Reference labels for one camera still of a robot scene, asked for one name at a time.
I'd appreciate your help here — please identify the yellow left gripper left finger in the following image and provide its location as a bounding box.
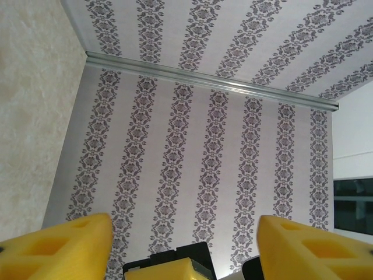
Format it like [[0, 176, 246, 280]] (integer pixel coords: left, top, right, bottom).
[[0, 212, 114, 280]]

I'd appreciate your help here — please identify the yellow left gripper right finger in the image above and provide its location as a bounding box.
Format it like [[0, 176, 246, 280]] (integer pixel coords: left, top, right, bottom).
[[258, 214, 373, 280]]

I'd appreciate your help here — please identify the dark window pane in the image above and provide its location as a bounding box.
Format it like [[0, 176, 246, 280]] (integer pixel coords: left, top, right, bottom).
[[333, 178, 373, 235]]

